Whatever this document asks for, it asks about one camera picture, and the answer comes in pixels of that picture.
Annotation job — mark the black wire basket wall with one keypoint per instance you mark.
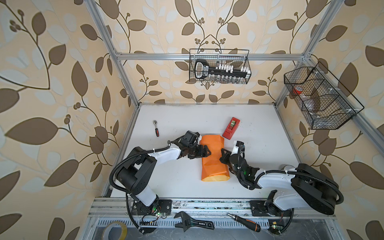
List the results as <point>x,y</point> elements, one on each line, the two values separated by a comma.
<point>326,102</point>
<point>235,57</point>

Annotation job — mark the small red-handled ratchet wrench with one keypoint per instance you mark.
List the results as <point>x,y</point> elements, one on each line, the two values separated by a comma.
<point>156,128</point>

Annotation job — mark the aluminium front rail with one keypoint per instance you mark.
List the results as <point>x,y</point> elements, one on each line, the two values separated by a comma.
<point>199,208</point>

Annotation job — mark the black wire basket right wall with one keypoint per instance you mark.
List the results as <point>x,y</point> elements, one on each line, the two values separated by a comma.
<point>326,102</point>

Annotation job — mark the black adjustable wrench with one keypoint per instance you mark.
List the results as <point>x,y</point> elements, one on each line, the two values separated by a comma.
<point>188,222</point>

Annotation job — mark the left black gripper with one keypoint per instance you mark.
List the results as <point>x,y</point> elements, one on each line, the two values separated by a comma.
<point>201,154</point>

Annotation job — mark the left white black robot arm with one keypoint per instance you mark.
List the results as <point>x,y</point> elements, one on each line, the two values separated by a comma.
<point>132,175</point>

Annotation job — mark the yellow orange wrapping paper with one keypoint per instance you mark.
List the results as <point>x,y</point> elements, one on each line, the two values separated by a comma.
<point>212,168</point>

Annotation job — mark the black orange screwdriver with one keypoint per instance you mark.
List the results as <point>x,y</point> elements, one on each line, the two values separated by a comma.
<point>253,226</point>

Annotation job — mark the clear packing tape roll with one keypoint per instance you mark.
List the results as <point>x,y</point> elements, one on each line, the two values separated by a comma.
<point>115,231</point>

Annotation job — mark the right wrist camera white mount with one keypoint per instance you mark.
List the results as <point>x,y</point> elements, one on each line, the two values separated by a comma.
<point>239,148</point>

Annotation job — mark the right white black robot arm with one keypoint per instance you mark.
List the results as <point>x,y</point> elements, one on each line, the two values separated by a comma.
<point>302,187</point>

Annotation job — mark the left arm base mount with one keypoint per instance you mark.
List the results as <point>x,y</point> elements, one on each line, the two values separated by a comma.
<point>160,207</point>

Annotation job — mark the red cap in basket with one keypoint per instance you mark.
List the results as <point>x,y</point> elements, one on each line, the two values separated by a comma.
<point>297,90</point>

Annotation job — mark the black socket set holder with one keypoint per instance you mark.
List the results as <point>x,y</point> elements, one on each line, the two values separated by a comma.
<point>203,70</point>

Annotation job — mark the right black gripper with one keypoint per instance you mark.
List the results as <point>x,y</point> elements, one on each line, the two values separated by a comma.
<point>224,157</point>

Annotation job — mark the red tape dispenser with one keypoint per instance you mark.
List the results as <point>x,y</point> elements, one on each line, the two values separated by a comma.
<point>231,128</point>

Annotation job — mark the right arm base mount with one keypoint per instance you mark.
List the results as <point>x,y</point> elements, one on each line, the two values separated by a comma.
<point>267,208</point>

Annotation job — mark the black wire basket back wall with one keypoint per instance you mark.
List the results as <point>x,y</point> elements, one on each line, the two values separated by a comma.
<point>235,57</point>

